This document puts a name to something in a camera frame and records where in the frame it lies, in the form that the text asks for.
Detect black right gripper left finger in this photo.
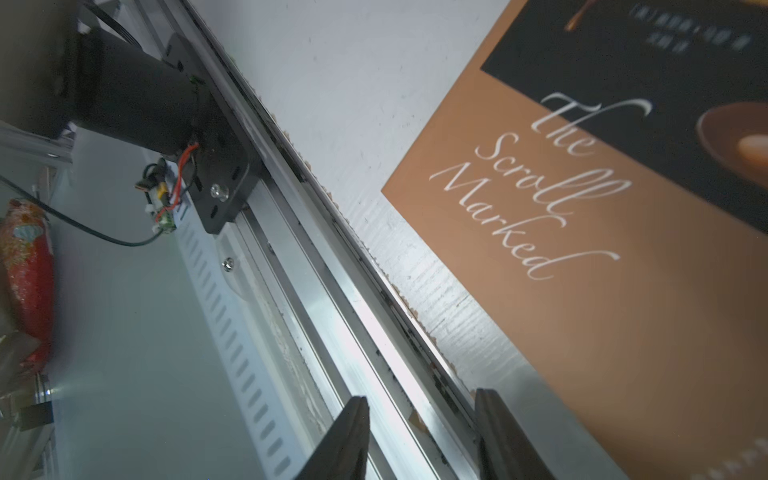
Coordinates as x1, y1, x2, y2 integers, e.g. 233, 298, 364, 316
295, 396, 370, 480

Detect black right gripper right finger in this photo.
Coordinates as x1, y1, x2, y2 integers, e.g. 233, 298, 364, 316
475, 389, 555, 480

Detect red snack packet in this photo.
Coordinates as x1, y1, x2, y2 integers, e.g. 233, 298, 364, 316
1, 199, 55, 372

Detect aluminium front rail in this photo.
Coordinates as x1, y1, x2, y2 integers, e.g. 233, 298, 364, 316
118, 1, 490, 479

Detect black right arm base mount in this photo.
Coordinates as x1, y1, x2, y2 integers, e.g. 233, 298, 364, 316
52, 28, 263, 234

